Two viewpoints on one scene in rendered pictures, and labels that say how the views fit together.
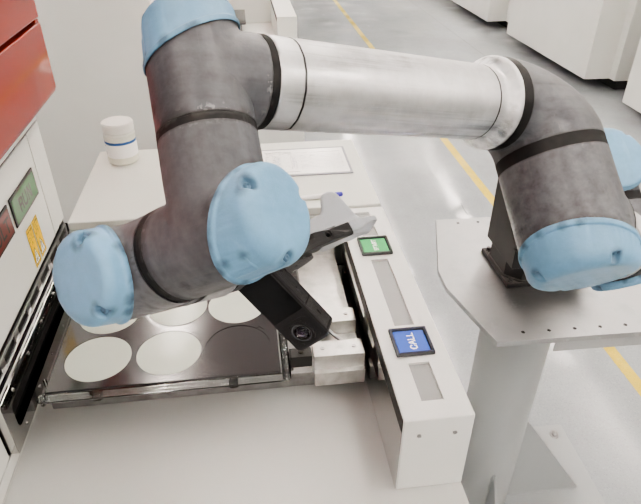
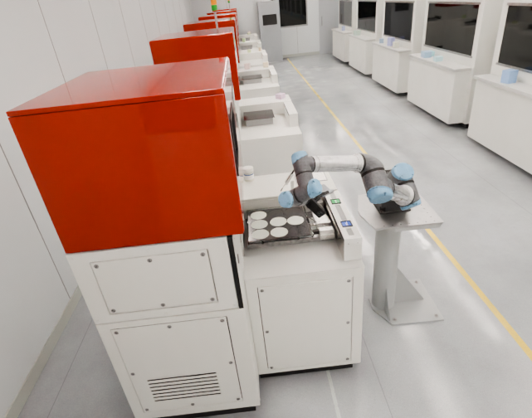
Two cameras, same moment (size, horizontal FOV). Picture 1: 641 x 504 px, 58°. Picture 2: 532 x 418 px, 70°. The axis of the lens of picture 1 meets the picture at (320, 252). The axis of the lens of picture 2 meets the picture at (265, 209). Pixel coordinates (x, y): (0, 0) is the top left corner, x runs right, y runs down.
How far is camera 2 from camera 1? 1.27 m
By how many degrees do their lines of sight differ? 7
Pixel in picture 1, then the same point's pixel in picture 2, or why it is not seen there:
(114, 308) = (290, 203)
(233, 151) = (309, 177)
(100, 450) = (264, 256)
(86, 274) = (285, 198)
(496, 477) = (388, 289)
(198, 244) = (305, 191)
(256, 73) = (311, 163)
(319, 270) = not seen: hidden behind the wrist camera
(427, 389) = (350, 233)
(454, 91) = (348, 162)
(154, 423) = (276, 250)
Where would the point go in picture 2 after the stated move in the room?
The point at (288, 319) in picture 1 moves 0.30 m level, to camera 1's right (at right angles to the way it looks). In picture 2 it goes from (316, 211) to (380, 207)
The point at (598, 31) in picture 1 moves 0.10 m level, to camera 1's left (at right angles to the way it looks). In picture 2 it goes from (452, 99) to (446, 99)
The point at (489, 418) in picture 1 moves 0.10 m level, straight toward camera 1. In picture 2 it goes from (382, 264) to (378, 274)
